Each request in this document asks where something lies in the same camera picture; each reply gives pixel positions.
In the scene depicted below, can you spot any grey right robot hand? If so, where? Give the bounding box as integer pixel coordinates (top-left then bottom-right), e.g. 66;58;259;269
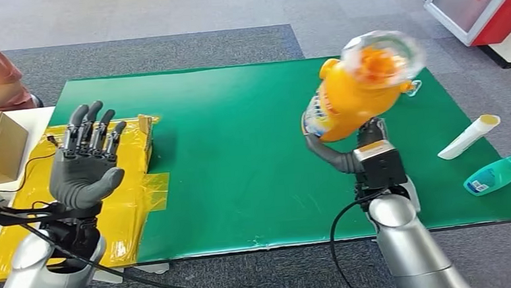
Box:
303;116;391;177

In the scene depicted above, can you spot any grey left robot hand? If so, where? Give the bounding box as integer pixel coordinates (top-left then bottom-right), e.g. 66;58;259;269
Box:
44;99;132;212

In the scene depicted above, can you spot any orange bottle with clear cap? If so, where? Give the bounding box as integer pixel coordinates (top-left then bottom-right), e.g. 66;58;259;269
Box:
296;28;431;144
318;53;423;102

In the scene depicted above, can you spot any teal plastic bottle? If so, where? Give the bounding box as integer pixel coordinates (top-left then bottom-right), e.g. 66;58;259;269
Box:
462;156;511;198

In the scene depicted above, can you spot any yellow taped flattened box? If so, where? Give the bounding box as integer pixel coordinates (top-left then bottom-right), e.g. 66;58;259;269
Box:
0;113;176;283

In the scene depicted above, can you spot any green table mat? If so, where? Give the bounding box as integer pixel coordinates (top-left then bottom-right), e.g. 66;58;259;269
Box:
45;47;511;268

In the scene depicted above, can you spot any white tube with yellow cap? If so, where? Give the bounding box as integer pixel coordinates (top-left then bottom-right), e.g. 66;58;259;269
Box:
435;113;503;161

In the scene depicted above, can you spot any red and white sign stand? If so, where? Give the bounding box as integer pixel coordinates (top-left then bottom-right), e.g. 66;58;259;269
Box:
423;0;511;50

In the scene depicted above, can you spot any thin black cable with plug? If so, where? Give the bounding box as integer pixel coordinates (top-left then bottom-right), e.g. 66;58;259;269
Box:
0;134;63;194

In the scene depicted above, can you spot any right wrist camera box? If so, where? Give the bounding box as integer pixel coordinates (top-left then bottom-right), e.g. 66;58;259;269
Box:
352;138;409;190

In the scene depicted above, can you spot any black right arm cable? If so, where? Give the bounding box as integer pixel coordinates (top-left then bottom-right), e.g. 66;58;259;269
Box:
326;190;390;288

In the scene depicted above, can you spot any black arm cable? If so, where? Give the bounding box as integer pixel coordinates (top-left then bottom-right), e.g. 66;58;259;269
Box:
326;190;390;288
0;194;210;288

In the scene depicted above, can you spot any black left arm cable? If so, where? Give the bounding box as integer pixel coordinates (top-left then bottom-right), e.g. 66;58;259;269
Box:
0;194;210;288

